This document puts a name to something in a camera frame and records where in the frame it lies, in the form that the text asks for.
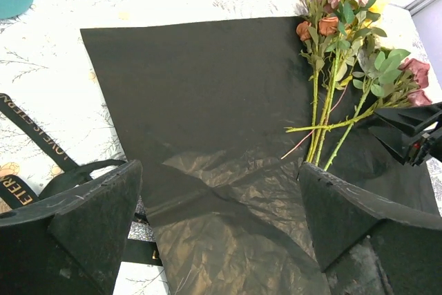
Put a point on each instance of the floral tablecloth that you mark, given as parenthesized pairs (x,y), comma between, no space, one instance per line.
(46,70)

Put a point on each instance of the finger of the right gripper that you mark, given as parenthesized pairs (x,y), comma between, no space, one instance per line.
(411,120)
(399,145)

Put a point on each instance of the black printed ribbon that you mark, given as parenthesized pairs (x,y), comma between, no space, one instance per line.
(136,251)

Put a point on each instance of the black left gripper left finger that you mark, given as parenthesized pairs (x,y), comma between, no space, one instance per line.
(73,242)

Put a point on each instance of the flower bouquet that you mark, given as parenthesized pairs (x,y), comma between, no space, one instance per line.
(353,76)

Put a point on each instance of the black wrapping paper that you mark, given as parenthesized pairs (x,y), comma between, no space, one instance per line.
(203,106)

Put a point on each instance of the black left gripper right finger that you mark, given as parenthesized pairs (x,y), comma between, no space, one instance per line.
(367,244)

